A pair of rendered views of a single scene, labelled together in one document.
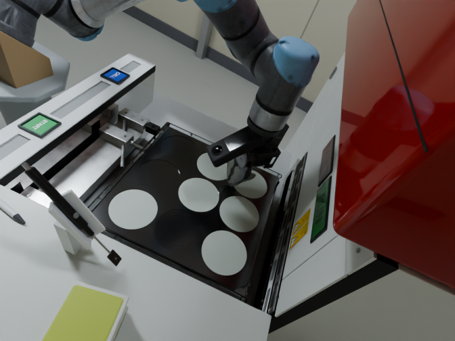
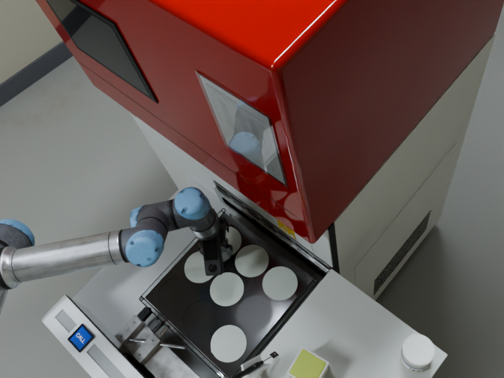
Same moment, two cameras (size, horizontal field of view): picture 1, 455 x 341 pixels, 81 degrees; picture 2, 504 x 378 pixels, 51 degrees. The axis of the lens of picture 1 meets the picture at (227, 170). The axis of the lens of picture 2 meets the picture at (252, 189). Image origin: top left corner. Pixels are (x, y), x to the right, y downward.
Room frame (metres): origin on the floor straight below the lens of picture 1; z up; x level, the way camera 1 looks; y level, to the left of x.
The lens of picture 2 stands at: (-0.17, 0.20, 2.33)
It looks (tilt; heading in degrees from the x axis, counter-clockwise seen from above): 60 degrees down; 327
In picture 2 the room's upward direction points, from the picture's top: 21 degrees counter-clockwise
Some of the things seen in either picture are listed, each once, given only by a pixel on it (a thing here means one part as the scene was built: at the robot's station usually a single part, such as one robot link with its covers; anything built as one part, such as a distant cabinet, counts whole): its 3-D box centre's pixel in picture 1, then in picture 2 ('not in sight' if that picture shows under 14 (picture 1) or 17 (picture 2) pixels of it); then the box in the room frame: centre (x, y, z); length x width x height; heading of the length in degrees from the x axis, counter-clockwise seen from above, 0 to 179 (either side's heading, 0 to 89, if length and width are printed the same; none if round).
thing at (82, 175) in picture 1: (97, 162); (169, 369); (0.38, 0.31, 0.87); 0.36 x 0.08 x 0.03; 177
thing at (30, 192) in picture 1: (41, 203); not in sight; (0.22, 0.31, 0.89); 0.08 x 0.03 x 0.03; 87
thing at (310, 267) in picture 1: (317, 151); (222, 178); (0.57, -0.19, 1.02); 0.81 x 0.03 x 0.40; 177
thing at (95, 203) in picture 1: (132, 163); (183, 338); (0.39, 0.22, 0.90); 0.38 x 0.01 x 0.01; 177
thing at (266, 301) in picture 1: (278, 227); (271, 232); (0.39, -0.17, 0.89); 0.44 x 0.02 x 0.10; 177
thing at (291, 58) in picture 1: (285, 75); (193, 209); (0.46, -0.03, 1.22); 0.09 x 0.08 x 0.11; 49
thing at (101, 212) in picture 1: (198, 194); (226, 289); (0.39, 0.04, 0.90); 0.34 x 0.34 x 0.01; 87
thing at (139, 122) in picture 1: (133, 120); (130, 330); (0.54, 0.30, 0.89); 0.08 x 0.03 x 0.03; 87
